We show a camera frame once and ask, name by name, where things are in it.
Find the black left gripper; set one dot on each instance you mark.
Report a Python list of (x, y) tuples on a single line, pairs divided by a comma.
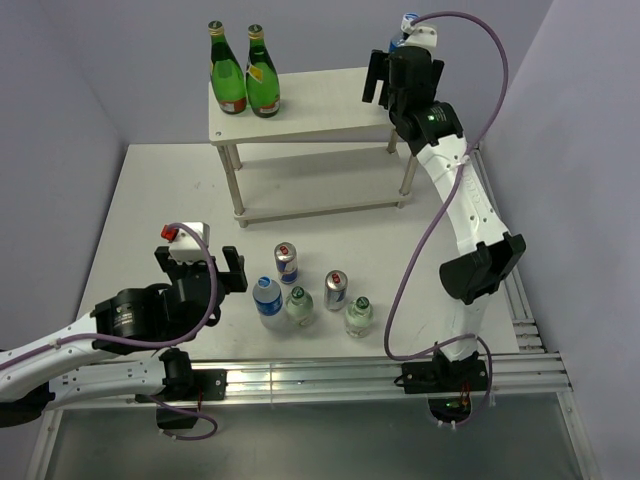
[(236, 277)]

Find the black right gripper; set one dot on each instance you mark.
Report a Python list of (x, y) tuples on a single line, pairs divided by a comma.
[(379, 69)]

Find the large pocari sweat bottle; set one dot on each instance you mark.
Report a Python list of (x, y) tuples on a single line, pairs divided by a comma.
[(402, 34)]

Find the small pocari sweat bottle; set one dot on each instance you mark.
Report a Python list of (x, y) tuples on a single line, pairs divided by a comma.
[(267, 296)]

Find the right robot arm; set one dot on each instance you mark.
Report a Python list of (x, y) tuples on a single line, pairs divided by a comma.
[(487, 251)]

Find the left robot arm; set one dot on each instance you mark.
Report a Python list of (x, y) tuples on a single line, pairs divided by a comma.
[(128, 344)]

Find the white two-tier shelf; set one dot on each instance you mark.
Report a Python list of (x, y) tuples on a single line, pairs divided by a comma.
[(324, 152)]

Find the red bull can rear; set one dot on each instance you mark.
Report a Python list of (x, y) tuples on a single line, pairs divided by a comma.
[(285, 255)]

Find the red bull can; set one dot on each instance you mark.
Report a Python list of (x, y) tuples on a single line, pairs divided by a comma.
[(335, 294), (285, 255)]

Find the clear chang bottle left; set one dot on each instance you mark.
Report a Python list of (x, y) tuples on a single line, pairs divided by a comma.
[(299, 306)]

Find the clear chang bottle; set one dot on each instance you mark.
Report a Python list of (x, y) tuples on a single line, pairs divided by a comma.
[(299, 306), (359, 317)]

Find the red bull can front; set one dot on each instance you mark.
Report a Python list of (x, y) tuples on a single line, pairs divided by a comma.
[(335, 294)]

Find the green glass bottle right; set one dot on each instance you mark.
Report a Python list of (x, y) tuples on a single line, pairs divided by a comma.
[(262, 83)]

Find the green glass bottle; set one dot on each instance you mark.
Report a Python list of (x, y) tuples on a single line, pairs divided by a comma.
[(262, 83), (226, 76)]

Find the clear chang bottle right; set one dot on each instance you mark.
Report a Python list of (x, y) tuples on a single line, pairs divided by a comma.
[(359, 317)]

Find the green glass bottle left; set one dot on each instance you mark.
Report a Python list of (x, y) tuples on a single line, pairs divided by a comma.
[(226, 76)]

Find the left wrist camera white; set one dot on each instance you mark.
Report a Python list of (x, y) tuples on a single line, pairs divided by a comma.
[(183, 248)]

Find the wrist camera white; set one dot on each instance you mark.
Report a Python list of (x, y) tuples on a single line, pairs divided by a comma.
[(421, 35), (183, 248)]

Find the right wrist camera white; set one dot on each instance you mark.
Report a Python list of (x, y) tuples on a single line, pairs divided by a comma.
[(421, 35)]

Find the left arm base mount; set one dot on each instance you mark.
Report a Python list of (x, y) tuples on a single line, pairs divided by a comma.
[(178, 412)]

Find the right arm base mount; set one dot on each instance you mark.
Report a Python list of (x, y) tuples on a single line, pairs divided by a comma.
[(455, 391)]

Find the aluminium rail frame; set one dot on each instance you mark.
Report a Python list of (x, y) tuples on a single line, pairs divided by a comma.
[(318, 404)]

